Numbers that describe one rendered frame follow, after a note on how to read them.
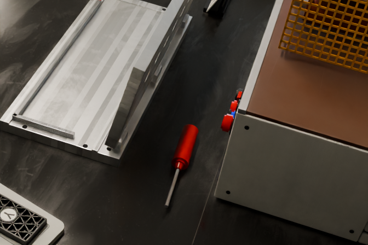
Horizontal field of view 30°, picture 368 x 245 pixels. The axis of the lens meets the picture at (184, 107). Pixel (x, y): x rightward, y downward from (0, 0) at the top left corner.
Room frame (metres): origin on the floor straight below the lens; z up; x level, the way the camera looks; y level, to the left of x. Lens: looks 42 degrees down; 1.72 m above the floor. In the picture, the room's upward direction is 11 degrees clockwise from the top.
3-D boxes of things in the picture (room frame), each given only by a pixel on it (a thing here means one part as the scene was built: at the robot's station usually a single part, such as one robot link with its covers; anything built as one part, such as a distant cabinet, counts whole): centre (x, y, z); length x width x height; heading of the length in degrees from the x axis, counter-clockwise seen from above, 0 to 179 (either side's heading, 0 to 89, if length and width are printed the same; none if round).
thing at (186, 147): (0.77, -0.01, 0.91); 0.18 x 0.03 x 0.03; 175
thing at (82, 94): (0.98, 0.15, 0.92); 0.44 x 0.21 x 0.04; 171
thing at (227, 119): (0.79, -0.07, 1.01); 0.03 x 0.02 x 0.03; 171
